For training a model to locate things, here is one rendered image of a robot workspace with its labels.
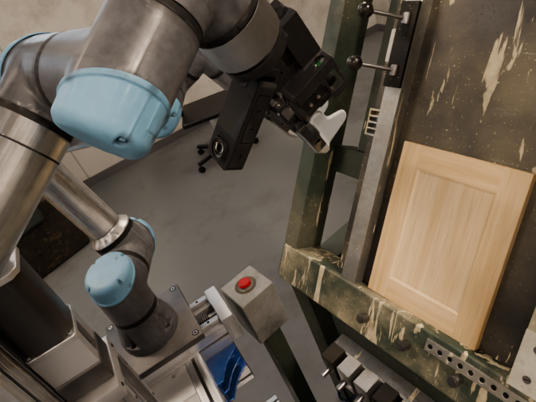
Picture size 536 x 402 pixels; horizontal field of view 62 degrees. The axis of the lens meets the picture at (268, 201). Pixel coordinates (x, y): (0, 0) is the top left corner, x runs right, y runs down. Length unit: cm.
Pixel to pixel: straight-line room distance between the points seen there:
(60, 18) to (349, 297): 363
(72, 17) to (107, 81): 405
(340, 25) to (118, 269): 87
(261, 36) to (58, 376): 65
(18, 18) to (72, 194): 333
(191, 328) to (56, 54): 88
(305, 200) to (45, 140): 102
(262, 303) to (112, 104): 107
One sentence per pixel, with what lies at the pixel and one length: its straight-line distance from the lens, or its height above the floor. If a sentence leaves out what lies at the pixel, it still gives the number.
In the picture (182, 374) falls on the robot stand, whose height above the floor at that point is 95.
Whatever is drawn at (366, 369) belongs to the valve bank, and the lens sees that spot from 128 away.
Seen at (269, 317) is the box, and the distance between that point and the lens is 139.
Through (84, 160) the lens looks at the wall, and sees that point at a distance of 464.
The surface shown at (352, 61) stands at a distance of 113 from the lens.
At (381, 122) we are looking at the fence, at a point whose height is 127.
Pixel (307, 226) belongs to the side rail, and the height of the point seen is 95.
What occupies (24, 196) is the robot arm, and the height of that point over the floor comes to 170.
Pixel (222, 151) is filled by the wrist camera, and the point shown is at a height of 163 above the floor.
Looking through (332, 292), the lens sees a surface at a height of 86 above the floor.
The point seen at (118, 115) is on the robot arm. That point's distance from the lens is 32.
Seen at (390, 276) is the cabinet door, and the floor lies 94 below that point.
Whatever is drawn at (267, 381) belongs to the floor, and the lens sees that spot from 227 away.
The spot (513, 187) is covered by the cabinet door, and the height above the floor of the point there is 120.
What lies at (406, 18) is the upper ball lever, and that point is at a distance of 118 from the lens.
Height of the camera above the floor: 185
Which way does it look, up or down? 35 degrees down
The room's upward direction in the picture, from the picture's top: 22 degrees counter-clockwise
